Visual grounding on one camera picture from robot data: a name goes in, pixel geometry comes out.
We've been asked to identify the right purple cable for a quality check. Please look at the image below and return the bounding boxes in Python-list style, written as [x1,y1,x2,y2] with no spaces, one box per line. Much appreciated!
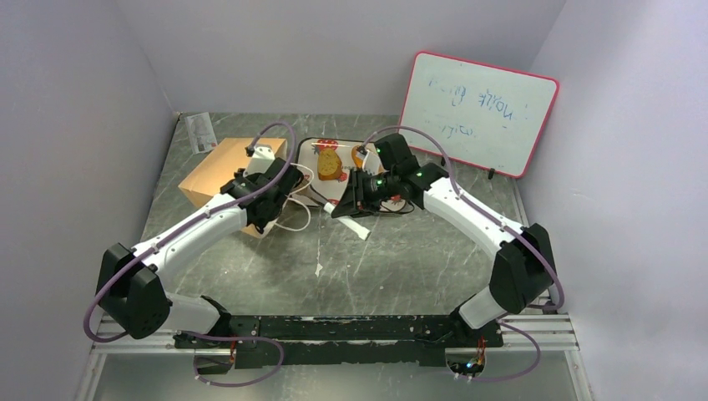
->
[358,125,566,384]

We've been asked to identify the long orange fake baguette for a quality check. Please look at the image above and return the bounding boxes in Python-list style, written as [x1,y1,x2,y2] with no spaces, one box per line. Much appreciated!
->
[351,145,368,170]

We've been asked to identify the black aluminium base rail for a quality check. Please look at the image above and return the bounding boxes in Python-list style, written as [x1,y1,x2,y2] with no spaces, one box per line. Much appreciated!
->
[91,314,582,369]

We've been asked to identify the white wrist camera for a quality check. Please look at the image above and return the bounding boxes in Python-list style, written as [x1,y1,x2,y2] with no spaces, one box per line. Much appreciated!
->
[244,145,276,176]
[362,146,385,175]

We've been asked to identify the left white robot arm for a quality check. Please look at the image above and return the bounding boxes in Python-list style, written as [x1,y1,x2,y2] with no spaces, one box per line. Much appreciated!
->
[96,158,304,348]

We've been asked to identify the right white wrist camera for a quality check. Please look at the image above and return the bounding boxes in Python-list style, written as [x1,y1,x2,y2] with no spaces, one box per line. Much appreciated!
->
[362,146,385,175]

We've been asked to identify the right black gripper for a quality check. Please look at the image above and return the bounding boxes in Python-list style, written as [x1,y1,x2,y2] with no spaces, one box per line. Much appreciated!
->
[332,167,398,221]

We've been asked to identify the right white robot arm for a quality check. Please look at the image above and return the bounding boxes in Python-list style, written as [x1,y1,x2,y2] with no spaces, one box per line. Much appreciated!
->
[331,126,557,346]

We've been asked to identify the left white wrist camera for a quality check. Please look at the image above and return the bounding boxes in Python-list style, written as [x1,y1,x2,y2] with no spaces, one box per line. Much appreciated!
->
[244,145,276,176]

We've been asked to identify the clear plastic wrapper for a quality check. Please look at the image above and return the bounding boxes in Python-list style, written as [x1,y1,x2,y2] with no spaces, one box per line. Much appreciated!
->
[185,112,218,155]

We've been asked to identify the brown paper bag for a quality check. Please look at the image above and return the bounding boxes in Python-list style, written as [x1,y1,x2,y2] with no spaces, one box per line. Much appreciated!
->
[174,139,286,241]

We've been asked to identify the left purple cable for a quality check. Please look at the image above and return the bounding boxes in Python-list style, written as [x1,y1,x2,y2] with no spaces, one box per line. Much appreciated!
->
[83,121,299,388]

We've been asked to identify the purple cable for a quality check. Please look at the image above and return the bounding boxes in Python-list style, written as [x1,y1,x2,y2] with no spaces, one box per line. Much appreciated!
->
[358,125,566,384]
[83,121,299,388]

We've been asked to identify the fake orange bread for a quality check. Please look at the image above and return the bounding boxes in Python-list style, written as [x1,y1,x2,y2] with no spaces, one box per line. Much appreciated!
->
[317,148,342,180]

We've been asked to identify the pink framed whiteboard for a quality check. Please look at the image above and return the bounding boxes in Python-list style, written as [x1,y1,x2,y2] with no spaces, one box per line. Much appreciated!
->
[399,52,559,178]

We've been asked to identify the strawberry pattern tray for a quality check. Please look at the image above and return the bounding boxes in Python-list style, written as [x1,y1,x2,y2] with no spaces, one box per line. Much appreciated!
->
[293,137,413,216]

